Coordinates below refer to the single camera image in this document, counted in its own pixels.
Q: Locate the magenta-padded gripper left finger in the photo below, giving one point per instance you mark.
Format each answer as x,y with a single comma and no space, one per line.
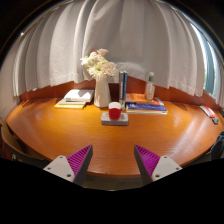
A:
58,166

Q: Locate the red and white booklet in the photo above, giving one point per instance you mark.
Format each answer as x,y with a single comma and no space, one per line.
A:
208,111

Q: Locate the white pleated curtain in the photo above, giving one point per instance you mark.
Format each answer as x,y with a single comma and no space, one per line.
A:
133,40

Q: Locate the red and white charger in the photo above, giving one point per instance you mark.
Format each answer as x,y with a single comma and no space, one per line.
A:
115,112

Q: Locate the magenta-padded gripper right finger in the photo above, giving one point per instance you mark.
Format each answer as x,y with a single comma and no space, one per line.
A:
166,166

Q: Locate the dark bag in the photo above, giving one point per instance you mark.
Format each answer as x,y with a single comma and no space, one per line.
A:
218,146

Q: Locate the blue flat book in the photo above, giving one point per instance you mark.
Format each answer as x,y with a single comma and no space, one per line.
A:
145,107

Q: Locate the small dark flat object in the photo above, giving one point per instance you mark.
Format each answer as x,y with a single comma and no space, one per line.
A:
215,121

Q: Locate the orange flat book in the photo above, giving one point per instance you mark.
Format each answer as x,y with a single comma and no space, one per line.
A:
137,97

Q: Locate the white and pink flowers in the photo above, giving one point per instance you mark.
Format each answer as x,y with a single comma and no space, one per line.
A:
98,65

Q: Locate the blue upright book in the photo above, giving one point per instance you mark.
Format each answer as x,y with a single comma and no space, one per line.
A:
125,85

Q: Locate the white power strip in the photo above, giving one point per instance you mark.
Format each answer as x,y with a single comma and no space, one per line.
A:
124,120

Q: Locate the glass window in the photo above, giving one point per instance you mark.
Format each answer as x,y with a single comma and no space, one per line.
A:
210,70

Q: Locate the clear plastic drink bottle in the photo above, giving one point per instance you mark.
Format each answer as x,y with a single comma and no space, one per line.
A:
150,87

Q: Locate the white ceramic vase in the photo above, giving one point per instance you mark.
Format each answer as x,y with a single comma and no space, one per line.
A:
102,95

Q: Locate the yellow-green flat book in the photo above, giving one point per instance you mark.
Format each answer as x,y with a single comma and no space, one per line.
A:
68,105

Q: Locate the white flat book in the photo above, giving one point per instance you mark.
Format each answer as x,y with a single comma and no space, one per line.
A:
79,95

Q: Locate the dark chair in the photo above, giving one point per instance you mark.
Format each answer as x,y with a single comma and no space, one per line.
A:
13,146

